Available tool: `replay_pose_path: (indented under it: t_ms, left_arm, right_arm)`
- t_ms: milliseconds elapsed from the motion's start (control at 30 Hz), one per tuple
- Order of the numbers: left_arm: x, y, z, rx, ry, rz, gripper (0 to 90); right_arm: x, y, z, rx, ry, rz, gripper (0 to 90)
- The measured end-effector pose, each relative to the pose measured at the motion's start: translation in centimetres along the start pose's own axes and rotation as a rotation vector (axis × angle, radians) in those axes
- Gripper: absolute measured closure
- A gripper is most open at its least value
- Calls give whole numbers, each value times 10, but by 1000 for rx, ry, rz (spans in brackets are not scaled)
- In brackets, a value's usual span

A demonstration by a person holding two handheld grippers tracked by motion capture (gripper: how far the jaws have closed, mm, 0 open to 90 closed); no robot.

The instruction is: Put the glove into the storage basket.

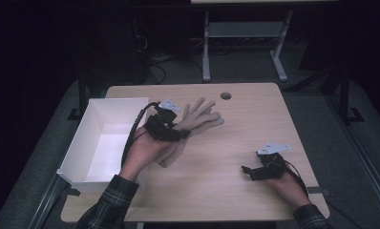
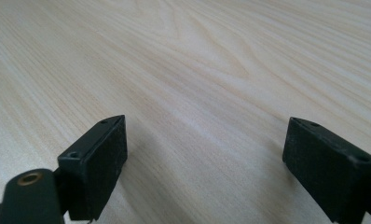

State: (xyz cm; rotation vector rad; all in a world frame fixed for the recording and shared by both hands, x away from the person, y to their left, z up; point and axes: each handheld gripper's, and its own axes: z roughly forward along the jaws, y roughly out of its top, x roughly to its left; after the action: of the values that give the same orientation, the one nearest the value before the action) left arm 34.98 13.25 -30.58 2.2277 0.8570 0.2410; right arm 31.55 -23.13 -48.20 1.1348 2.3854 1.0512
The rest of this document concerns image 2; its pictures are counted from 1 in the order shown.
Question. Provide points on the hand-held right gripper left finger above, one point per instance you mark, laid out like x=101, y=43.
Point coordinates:
x=95, y=168

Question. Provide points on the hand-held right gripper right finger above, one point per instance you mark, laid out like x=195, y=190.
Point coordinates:
x=326, y=174

